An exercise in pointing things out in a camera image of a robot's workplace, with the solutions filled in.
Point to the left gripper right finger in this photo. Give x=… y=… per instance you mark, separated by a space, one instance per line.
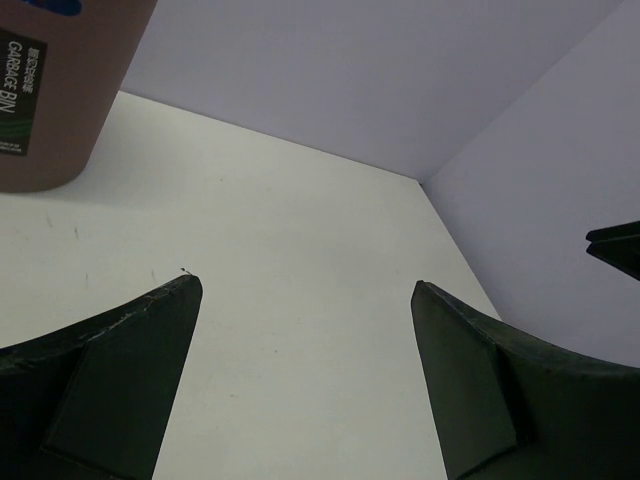
x=508 y=405

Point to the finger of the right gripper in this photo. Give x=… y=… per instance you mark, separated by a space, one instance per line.
x=617 y=246

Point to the brown cylindrical waste bin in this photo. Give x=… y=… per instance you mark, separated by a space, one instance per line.
x=62 y=64

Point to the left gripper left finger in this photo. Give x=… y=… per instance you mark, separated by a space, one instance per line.
x=93 y=400

